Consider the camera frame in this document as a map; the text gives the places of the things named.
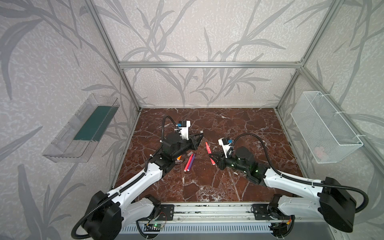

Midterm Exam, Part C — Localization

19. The red pink marker pen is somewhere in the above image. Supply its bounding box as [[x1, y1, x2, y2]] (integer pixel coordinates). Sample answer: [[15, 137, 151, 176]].
[[205, 142, 216, 165]]

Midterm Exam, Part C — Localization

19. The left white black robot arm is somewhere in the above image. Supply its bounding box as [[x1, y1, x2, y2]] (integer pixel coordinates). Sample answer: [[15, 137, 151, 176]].
[[71, 133, 204, 240]]

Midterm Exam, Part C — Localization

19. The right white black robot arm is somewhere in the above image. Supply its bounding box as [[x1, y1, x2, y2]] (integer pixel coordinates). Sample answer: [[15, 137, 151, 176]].
[[209, 147, 369, 233]]

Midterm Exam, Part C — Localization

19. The purple marker pen lower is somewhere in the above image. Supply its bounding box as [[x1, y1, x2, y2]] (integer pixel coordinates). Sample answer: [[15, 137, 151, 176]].
[[187, 154, 196, 172]]

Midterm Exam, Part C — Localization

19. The pink object in basket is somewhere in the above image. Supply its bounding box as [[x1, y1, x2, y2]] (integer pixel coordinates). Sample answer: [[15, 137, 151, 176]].
[[315, 147, 328, 160]]

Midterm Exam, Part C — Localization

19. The green circuit board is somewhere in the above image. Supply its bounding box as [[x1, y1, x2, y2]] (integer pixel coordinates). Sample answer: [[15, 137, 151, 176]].
[[144, 222, 166, 232]]

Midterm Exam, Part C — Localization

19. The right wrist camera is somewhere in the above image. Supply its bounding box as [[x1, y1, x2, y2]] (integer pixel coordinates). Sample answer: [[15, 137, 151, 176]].
[[218, 138, 234, 158]]

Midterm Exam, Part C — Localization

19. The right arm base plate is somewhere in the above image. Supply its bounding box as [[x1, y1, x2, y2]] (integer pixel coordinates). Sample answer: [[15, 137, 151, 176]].
[[251, 203, 279, 221]]

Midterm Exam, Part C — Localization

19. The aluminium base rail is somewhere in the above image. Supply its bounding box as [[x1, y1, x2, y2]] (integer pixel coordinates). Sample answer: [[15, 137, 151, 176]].
[[119, 201, 340, 224]]

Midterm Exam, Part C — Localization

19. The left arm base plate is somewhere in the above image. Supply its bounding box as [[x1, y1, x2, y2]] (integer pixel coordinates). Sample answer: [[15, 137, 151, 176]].
[[141, 204, 175, 221]]

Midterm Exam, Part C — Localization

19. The white wire mesh basket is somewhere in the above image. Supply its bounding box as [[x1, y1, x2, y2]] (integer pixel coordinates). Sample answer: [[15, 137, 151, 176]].
[[291, 91, 364, 164]]

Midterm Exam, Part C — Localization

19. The aluminium frame crossbar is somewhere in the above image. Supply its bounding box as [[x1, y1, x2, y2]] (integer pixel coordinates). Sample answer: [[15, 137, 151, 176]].
[[119, 62, 302, 69]]

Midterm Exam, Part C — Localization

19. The clear plastic wall tray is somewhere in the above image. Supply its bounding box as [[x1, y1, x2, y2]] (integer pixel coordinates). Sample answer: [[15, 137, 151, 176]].
[[43, 94, 120, 163]]

